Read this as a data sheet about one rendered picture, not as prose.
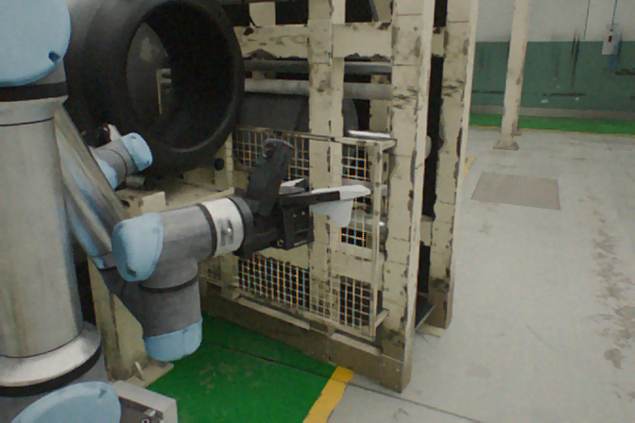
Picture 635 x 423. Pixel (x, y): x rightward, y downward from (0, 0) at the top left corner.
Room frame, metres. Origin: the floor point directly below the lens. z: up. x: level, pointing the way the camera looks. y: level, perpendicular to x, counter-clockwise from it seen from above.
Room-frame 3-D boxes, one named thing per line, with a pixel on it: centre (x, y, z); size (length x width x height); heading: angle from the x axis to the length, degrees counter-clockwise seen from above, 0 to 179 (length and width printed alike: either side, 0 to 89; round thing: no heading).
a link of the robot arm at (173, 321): (0.57, 0.20, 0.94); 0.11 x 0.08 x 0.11; 40
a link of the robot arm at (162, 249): (0.56, 0.19, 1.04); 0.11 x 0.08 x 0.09; 130
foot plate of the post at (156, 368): (1.67, 0.77, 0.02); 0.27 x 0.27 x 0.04; 57
